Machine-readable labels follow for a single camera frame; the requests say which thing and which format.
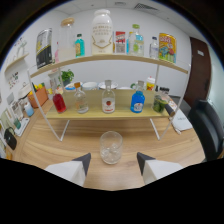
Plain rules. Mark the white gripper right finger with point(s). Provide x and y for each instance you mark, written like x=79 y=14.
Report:
x=156 y=170

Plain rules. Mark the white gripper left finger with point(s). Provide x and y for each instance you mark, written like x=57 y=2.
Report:
x=71 y=171

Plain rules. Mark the silver black soda water can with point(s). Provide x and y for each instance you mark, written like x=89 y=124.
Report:
x=44 y=50

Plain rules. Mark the clear glass tumbler with ice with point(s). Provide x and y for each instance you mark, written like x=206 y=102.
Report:
x=111 y=148

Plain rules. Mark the white notebook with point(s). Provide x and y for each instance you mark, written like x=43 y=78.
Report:
x=181 y=121

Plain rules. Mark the black office chair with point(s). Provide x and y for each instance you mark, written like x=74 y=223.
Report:
x=206 y=128

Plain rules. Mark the clear bottle with cork stopper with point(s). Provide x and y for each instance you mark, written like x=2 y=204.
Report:
x=81 y=103

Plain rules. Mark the red liquid glass bottle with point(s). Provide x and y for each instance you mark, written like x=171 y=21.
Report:
x=59 y=102

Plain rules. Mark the blue liquid glass bottle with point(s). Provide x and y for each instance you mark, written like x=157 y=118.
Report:
x=137 y=101

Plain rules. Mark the small pale blue bottle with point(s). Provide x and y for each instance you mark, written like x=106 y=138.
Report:
x=29 y=110

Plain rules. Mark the orange box with fruit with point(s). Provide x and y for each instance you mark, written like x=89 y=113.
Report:
x=39 y=96

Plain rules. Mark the white bowl with blue rim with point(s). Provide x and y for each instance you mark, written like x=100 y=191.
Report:
x=70 y=87

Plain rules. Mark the green white mug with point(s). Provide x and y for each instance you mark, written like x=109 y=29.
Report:
x=133 y=86

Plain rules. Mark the green potted plant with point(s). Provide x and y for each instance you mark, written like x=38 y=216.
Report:
x=67 y=76

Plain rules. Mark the brown wooden door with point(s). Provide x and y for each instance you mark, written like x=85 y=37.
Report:
x=198 y=73

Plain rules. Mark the two-tier wooden shelf rack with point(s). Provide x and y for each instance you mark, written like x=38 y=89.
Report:
x=100 y=58

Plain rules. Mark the small clear water bottle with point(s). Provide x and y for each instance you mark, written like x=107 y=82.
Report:
x=153 y=49

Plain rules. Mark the yellow printed drink can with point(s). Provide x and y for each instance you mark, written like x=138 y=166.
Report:
x=167 y=48

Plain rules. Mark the small teal liquid bottle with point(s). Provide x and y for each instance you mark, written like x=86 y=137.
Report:
x=79 y=47

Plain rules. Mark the clear bottle with green cap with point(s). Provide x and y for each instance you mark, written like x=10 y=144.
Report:
x=137 y=43

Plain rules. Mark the tall glass jar wooden lid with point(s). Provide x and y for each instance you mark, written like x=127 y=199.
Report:
x=67 y=43

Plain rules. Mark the slim light blue bottle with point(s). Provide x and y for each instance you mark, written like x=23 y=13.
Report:
x=128 y=43

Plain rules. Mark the large white plastic bottle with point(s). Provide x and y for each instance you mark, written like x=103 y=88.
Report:
x=102 y=33

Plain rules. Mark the wooden wall shelf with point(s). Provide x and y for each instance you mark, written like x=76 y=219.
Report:
x=16 y=61

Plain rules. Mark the red white wall poster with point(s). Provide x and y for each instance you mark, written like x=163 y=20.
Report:
x=120 y=41

